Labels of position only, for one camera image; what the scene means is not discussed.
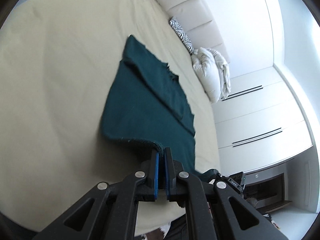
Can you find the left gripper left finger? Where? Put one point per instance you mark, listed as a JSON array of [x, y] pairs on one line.
[[107, 211]]

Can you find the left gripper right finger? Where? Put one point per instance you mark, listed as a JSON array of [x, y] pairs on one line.
[[213, 209]]

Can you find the dark green knit sweater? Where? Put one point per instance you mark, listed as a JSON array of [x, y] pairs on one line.
[[146, 110]]

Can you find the dark tv cabinet niche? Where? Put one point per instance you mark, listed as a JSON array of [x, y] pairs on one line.
[[267, 188]]

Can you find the white folded duvet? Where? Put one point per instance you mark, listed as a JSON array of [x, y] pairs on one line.
[[212, 70]]

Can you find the zebra print pillow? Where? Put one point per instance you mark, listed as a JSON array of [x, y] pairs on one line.
[[184, 38]]

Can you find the beige bed with sheet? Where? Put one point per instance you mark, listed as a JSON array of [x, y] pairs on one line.
[[59, 59]]

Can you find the cream padded headboard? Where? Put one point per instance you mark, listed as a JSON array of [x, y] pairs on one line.
[[198, 23]]

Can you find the white wardrobe with black handles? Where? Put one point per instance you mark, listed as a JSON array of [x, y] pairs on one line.
[[260, 123]]

